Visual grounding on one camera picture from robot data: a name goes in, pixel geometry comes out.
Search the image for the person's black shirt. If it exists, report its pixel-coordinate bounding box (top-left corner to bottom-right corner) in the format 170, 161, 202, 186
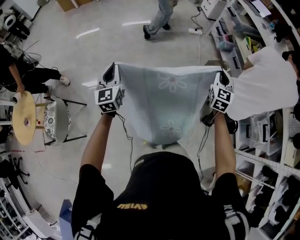
71, 151, 251, 240

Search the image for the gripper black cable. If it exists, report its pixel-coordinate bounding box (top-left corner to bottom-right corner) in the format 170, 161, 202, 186
115, 112, 134, 166
196, 124, 212, 185

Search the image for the black office chair base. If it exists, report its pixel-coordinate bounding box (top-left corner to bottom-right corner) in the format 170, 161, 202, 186
0, 156, 30, 189

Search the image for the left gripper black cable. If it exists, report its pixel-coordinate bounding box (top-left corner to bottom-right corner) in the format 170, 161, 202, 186
115, 112, 134, 166

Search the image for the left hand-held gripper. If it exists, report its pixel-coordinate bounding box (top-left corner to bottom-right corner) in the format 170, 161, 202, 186
94, 62, 125, 114

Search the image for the cardboard box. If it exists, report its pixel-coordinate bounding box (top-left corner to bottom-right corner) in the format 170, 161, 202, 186
56, 0, 92, 12

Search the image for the white drawer cabinet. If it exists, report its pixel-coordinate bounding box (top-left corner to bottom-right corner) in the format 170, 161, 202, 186
201, 0, 227, 21

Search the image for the light blue floral tablecloth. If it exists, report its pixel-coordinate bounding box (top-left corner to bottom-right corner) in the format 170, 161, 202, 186
116, 61, 222, 150

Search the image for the blue box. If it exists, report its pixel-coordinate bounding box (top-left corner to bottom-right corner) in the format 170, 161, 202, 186
58, 199, 74, 240

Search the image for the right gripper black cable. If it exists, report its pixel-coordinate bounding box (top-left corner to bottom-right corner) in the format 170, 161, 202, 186
196, 124, 212, 185

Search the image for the round wooden table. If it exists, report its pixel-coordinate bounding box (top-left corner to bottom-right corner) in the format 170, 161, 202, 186
11, 90, 37, 146

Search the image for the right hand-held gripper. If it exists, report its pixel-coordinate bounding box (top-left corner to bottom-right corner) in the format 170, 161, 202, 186
208, 68, 235, 113

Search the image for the white shelving unit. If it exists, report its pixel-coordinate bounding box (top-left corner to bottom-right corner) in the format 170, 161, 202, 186
210, 0, 300, 240

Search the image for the person's right forearm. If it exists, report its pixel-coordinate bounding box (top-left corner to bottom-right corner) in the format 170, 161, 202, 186
212, 110, 237, 181

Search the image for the chair with floral cushion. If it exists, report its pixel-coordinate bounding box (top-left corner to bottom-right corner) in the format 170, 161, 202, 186
43, 94, 88, 147

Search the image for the person's left forearm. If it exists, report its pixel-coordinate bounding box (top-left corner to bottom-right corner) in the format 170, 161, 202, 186
81, 112, 118, 175

